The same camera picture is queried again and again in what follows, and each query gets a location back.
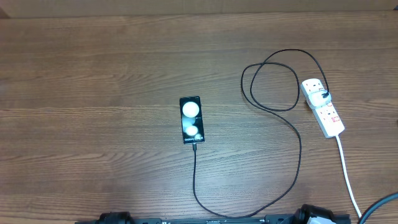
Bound white charger plug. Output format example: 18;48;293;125
307;90;331;109

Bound black charger cable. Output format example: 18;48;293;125
192;49;331;219

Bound white power strip cord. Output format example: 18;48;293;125
335;134;363;218

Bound white power strip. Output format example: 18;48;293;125
300;78;345;138

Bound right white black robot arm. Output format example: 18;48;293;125
293;204;336;224

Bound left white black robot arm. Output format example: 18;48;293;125
97;212;134;224

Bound black Galaxy phone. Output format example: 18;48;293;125
179;96;205;144

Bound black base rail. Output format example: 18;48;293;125
74;213;352;224

